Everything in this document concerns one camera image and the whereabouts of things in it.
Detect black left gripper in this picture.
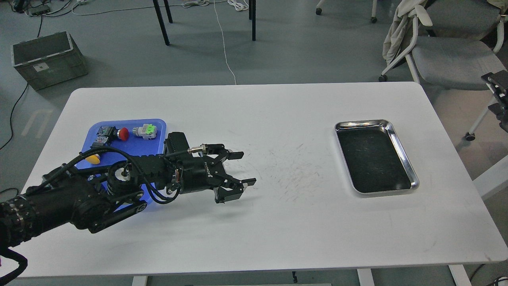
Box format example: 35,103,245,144
176,144,256,203

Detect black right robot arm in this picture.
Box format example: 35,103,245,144
481,70,508,132

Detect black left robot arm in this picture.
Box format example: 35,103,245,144
1,138,256,286

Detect blue plastic tray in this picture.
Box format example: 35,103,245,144
75,119,166,205

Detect red mushroom push button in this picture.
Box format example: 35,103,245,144
96,126,129,141

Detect stainless steel tray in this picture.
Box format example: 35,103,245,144
335,119,420,197

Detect black table legs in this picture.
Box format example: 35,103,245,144
152,0,257,46

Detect grey plastic crate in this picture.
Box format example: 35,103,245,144
11,31,89,91

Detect beige jacket on chair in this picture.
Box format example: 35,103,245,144
383,0,435,64

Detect grey office chair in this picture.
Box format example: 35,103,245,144
379,0,507,91

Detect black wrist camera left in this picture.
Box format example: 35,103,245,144
163,131,192,158

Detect grey green switch module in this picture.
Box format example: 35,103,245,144
132,124,158,140

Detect yellow push button switch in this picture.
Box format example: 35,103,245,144
85,136,110,165

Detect white floor cable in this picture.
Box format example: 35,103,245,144
71,0,250,85

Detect black floor cable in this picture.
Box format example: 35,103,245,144
0,81,30,151

